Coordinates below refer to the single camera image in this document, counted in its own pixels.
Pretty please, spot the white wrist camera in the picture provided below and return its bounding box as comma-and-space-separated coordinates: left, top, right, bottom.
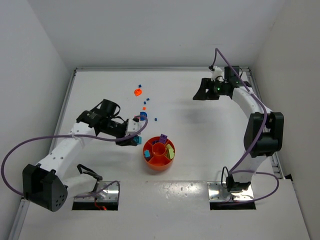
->
125, 118, 142, 136
209, 65, 224, 81

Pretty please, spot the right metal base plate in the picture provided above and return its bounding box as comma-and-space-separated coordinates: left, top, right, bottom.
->
207, 181, 254, 203

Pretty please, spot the blue round lego piece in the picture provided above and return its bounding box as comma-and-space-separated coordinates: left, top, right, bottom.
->
139, 111, 148, 121

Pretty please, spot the lime green purple lego brick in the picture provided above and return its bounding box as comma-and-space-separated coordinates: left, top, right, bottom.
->
167, 148, 175, 160

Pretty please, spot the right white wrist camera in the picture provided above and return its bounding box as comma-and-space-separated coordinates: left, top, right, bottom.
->
209, 65, 224, 81

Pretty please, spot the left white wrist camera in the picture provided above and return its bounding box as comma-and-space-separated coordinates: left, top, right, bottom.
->
125, 118, 142, 136

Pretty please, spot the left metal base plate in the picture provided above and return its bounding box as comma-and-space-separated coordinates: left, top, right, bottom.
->
74, 180, 121, 203

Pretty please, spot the orange lego brick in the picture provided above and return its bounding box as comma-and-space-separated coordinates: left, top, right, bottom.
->
134, 88, 143, 97

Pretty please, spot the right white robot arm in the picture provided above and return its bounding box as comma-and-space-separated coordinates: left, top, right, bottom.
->
192, 66, 284, 192

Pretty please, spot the orange round divided container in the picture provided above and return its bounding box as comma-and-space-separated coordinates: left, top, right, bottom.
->
142, 136, 176, 172

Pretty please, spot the teal square lego brick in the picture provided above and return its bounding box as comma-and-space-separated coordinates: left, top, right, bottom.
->
133, 135, 142, 145

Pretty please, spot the metal base plate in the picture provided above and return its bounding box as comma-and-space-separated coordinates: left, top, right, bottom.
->
74, 180, 121, 203
207, 181, 254, 203

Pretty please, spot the teal long lego brick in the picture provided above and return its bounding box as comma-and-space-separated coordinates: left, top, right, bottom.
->
143, 150, 151, 162

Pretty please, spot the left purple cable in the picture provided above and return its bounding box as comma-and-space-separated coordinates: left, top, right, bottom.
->
1, 116, 149, 198

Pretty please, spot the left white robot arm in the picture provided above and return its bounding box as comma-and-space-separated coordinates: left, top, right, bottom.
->
22, 99, 142, 212

